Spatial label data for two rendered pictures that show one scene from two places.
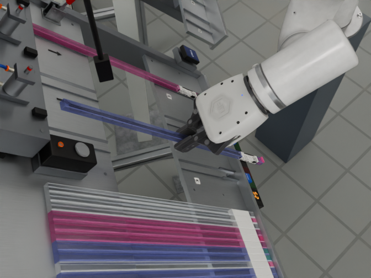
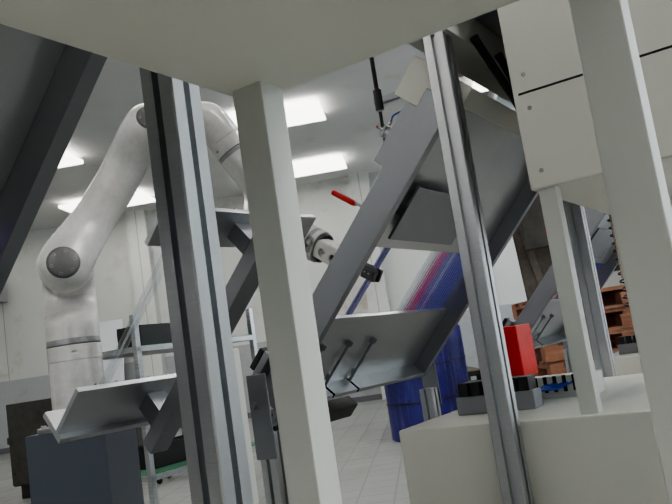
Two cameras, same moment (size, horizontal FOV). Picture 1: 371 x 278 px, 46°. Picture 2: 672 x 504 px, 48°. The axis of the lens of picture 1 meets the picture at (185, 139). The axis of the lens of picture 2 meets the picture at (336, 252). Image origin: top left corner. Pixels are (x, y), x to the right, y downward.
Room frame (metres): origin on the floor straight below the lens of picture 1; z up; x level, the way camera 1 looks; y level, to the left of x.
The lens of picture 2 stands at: (1.67, 1.29, 0.78)
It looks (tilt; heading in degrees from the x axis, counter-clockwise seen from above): 7 degrees up; 228
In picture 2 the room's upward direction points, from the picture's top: 9 degrees counter-clockwise
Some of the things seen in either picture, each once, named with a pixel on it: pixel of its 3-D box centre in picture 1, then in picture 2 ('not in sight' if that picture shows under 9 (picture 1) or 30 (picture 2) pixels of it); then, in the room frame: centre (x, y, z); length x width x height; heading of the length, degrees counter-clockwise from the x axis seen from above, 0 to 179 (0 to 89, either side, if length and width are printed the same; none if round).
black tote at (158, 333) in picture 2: not in sight; (169, 334); (-0.35, -2.38, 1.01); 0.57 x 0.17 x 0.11; 16
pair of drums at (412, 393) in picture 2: not in sight; (427, 378); (-3.23, -3.22, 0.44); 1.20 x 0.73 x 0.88; 42
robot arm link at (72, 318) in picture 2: not in sight; (69, 295); (0.96, -0.46, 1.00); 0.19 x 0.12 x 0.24; 66
